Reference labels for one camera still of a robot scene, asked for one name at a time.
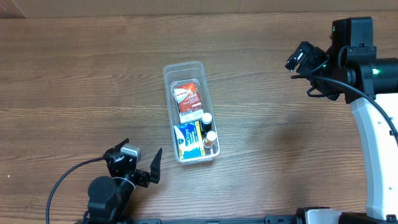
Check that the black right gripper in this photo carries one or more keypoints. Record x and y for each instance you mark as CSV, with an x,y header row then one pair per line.
x,y
315,62

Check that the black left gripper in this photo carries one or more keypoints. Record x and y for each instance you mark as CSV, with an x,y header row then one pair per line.
x,y
137,175

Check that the blue yellow VapoDrops box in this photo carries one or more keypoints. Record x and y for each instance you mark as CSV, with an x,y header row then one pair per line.
x,y
189,140

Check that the white medicine box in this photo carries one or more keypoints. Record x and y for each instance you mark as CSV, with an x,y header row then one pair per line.
x,y
192,116

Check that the red medicine box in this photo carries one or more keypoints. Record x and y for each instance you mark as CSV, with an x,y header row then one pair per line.
x,y
187,98

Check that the orange tube white caps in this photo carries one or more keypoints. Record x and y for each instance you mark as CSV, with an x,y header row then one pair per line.
x,y
210,138

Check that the dark bottle white cap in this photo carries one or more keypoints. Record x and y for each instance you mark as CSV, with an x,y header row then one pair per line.
x,y
206,123

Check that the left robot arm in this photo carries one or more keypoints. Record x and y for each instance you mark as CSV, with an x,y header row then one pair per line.
x,y
109,196

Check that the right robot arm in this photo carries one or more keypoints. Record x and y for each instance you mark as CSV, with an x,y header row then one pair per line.
x,y
350,67

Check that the clear plastic container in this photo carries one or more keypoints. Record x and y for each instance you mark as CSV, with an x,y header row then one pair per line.
x,y
179,74

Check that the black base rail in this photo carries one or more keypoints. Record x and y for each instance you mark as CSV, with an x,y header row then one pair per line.
x,y
217,221

